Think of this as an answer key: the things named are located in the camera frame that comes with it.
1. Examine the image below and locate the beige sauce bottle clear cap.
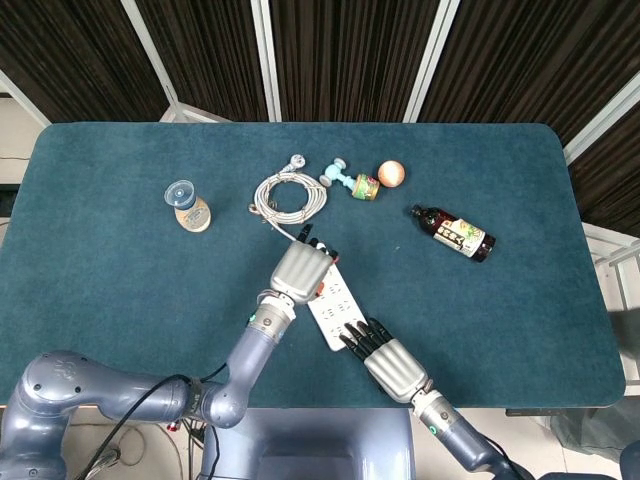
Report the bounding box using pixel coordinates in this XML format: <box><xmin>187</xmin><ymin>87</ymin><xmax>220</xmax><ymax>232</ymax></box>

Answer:
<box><xmin>164</xmin><ymin>179</ymin><xmax>214</xmax><ymax>234</ymax></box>

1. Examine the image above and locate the teal fabric table mat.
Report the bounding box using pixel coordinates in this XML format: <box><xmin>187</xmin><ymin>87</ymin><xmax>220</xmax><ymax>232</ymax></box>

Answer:
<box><xmin>0</xmin><ymin>122</ymin><xmax>626</xmax><ymax>410</ymax></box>

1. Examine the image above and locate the light blue toy dumbbell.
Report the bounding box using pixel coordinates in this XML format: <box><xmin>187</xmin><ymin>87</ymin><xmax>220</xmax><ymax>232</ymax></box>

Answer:
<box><xmin>319</xmin><ymin>158</ymin><xmax>357</xmax><ymax>190</ymax></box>

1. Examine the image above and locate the white metal rack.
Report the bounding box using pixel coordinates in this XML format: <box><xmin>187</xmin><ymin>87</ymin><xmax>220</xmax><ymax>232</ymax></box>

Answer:
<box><xmin>582</xmin><ymin>222</ymin><xmax>640</xmax><ymax>386</ymax></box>

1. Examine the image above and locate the white power strip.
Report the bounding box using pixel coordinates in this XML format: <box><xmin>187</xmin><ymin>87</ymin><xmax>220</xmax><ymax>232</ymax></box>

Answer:
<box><xmin>305</xmin><ymin>264</ymin><xmax>371</xmax><ymax>352</ymax></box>

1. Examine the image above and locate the small green printed can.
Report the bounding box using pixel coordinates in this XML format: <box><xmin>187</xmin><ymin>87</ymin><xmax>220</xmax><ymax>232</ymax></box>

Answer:
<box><xmin>349</xmin><ymin>173</ymin><xmax>381</xmax><ymax>202</ymax></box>

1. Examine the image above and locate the dark brown sauce bottle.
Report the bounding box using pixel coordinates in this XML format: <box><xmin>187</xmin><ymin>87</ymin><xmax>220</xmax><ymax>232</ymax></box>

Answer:
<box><xmin>410</xmin><ymin>203</ymin><xmax>497</xmax><ymax>265</ymax></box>

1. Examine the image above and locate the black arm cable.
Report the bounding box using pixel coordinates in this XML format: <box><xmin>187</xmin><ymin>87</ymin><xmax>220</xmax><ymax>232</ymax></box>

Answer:
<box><xmin>74</xmin><ymin>362</ymin><xmax>231</xmax><ymax>480</ymax></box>

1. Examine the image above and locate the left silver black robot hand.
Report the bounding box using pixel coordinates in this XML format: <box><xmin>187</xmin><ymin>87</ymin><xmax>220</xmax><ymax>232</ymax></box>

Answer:
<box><xmin>268</xmin><ymin>224</ymin><xmax>341</xmax><ymax>306</ymax></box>

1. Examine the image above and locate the grey coiled power cable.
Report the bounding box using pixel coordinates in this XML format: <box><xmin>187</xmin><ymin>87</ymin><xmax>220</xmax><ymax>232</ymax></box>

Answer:
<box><xmin>247</xmin><ymin>154</ymin><xmax>331</xmax><ymax>246</ymax></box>

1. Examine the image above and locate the white partition post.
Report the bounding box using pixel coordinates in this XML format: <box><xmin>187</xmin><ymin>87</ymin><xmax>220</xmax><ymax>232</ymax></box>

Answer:
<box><xmin>402</xmin><ymin>0</ymin><xmax>461</xmax><ymax>124</ymax></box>
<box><xmin>562</xmin><ymin>69</ymin><xmax>640</xmax><ymax>166</ymax></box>
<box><xmin>0</xmin><ymin>69</ymin><xmax>51</xmax><ymax>126</ymax></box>
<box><xmin>249</xmin><ymin>0</ymin><xmax>282</xmax><ymax>123</ymax></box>
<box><xmin>119</xmin><ymin>0</ymin><xmax>234</xmax><ymax>124</ymax></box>

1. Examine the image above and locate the black box under table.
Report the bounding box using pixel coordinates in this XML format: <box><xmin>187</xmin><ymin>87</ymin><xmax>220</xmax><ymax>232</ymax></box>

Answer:
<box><xmin>504</xmin><ymin>407</ymin><xmax>569</xmax><ymax>418</ymax></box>

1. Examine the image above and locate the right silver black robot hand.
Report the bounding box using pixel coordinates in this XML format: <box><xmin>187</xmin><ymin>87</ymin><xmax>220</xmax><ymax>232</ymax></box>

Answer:
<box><xmin>338</xmin><ymin>317</ymin><xmax>434</xmax><ymax>404</ymax></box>

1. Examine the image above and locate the round pale onion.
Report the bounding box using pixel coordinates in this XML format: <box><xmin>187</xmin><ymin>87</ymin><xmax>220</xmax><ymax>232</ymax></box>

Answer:
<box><xmin>377</xmin><ymin>159</ymin><xmax>407</xmax><ymax>189</ymax></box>

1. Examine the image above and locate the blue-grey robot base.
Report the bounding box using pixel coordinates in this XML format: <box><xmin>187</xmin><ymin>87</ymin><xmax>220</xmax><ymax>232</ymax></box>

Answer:
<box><xmin>199</xmin><ymin>408</ymin><xmax>416</xmax><ymax>480</ymax></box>

